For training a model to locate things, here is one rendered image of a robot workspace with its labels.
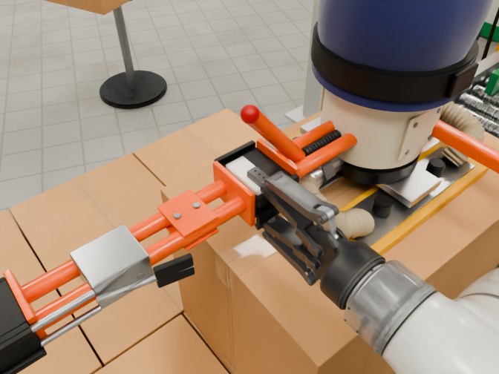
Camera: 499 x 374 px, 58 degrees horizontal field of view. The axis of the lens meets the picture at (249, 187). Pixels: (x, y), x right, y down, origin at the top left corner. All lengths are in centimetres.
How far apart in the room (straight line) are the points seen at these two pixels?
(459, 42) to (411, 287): 30
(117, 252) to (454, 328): 35
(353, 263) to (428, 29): 28
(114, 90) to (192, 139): 138
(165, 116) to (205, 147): 113
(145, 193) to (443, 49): 99
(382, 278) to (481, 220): 37
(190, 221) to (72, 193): 92
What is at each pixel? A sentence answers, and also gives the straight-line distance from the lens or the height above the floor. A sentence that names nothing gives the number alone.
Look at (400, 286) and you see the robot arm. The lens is 48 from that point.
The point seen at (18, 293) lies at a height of 109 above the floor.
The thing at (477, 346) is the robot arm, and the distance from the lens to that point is 47.
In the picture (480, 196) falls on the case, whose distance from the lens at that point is 87.
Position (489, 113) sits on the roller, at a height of 53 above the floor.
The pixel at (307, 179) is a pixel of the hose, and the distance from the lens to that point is 68.
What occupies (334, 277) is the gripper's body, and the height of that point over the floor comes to 109.
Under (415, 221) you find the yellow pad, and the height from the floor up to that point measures 96.
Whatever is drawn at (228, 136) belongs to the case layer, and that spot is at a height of 54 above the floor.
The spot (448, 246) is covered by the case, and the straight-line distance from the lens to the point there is 77.
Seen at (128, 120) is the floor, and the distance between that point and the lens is 264.
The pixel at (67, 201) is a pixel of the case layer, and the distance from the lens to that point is 143.
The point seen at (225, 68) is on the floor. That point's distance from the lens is 304.
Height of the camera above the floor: 150
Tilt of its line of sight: 44 degrees down
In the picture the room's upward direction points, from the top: straight up
